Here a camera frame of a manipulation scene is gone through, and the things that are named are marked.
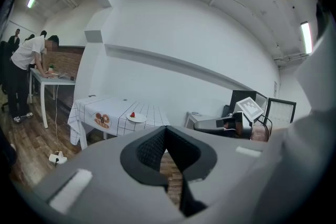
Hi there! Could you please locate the table with white checked cloth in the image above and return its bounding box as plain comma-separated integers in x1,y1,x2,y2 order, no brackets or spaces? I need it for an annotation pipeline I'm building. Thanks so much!
67,95,171,151

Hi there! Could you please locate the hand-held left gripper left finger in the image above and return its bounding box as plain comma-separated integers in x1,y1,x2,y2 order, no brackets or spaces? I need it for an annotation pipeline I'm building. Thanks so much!
15,125,184,224

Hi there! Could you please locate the white round plate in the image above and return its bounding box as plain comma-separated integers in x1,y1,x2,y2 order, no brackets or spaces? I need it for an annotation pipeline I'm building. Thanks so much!
125,112,148,123

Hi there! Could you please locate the long white desk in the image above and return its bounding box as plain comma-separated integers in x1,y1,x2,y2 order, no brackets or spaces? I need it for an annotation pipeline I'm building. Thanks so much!
186,111,211,130

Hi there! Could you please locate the small pale side table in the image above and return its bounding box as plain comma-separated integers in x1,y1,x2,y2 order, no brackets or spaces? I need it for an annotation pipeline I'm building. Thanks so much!
28,67,77,130

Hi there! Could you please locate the person's right forearm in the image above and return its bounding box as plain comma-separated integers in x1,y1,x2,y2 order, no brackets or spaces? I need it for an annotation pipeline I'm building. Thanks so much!
249,124,270,142

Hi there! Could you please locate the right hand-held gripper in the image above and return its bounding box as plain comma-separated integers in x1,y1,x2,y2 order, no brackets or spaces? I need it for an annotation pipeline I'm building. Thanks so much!
193,97,264,140

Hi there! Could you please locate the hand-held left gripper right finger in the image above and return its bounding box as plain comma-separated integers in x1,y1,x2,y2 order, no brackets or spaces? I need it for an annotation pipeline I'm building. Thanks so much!
165,125,268,224

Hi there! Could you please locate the white checked tablecloth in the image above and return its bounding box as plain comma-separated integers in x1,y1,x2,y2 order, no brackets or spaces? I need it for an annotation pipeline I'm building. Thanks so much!
67,95,171,147

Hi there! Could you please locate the white power strip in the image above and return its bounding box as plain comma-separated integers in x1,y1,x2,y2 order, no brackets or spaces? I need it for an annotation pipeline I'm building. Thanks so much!
48,151,68,166

